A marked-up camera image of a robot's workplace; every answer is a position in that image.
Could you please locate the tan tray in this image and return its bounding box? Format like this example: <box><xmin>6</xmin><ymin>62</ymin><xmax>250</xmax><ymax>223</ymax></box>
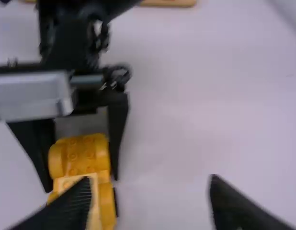
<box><xmin>20</xmin><ymin>0</ymin><xmax>197</xmax><ymax>9</ymax></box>

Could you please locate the yellow toy car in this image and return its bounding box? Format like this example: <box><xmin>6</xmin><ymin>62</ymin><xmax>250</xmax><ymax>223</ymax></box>
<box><xmin>46</xmin><ymin>133</ymin><xmax>119</xmax><ymax>230</ymax></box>

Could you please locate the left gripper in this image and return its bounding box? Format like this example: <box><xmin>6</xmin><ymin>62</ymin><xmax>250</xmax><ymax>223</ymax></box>
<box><xmin>37</xmin><ymin>21</ymin><xmax>129</xmax><ymax>115</ymax></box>

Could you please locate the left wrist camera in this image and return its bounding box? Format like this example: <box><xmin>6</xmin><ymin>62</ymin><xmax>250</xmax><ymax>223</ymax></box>
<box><xmin>0</xmin><ymin>71</ymin><xmax>75</xmax><ymax>122</ymax></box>

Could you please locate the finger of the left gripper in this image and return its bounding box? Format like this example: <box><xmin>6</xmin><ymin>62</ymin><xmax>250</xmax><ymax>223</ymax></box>
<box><xmin>106</xmin><ymin>92</ymin><xmax>130</xmax><ymax>182</ymax></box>
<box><xmin>6</xmin><ymin>118</ymin><xmax>56</xmax><ymax>194</ymax></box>

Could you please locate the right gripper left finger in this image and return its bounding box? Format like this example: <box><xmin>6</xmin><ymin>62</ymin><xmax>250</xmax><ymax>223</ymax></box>
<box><xmin>6</xmin><ymin>176</ymin><xmax>92</xmax><ymax>230</ymax></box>

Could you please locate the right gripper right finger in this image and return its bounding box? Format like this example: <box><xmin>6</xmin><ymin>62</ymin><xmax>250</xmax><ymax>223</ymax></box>
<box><xmin>209</xmin><ymin>173</ymin><xmax>296</xmax><ymax>230</ymax></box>

